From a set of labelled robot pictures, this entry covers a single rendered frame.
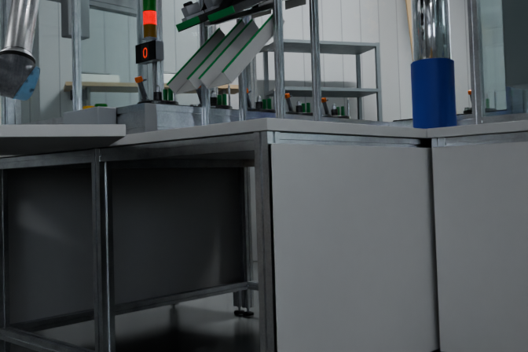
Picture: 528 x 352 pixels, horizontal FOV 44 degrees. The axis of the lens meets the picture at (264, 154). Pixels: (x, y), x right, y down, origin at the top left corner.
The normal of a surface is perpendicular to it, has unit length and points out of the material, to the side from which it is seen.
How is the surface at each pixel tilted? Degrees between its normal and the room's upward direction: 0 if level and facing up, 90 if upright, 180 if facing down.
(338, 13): 90
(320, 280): 90
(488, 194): 90
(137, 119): 90
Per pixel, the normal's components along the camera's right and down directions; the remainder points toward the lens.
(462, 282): -0.69, -0.01
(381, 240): 0.73, -0.05
